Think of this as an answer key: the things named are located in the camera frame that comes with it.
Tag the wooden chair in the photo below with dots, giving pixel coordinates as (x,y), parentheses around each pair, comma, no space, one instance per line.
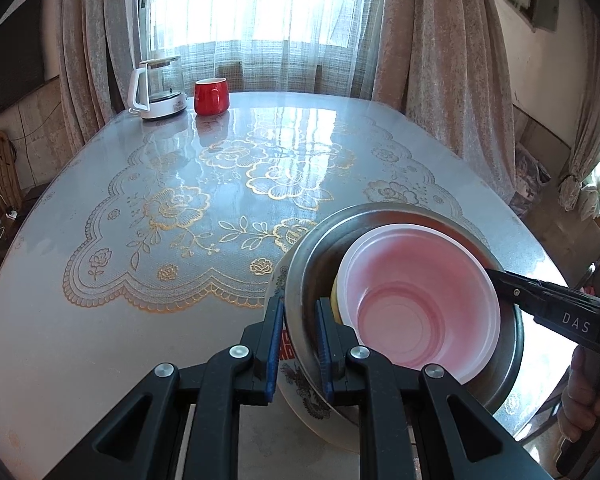
(2,170)

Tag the black flat television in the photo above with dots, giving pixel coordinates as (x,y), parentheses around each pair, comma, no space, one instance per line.
(10,60)

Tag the sheer white curtain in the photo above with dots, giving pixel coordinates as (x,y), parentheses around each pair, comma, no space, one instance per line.
(260,25)

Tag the stainless steel bowl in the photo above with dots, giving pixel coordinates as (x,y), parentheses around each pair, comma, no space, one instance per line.
(310,280)

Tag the red plastic bowl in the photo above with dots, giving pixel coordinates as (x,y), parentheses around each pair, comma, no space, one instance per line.
(420,300)

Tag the patterned fabric bundle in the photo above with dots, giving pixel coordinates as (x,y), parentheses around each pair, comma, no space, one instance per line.
(532,175)

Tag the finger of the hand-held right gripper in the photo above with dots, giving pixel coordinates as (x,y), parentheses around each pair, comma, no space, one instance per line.
(515,291)

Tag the white glass electric kettle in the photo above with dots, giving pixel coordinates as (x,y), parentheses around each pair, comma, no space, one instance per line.
(160,107)

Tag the beige textured curtain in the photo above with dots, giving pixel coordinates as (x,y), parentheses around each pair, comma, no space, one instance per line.
(95,50)
(595,110)
(445,60)

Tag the red mug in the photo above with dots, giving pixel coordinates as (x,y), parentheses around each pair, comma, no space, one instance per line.
(211,99)

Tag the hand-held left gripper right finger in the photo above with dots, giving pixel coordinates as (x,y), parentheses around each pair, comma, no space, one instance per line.
(324,352)

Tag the yellow plastic bowl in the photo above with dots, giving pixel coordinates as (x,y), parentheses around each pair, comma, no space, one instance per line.
(336,305)

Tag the white plate with patterned rim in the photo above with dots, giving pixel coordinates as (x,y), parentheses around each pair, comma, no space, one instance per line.
(300,400)

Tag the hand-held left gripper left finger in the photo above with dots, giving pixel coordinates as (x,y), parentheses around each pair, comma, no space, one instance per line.
(275,347)

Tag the person's right hand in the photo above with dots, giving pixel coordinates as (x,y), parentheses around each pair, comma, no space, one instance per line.
(580,395)

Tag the white framed window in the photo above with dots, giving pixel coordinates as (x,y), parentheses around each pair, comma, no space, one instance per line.
(144,10)

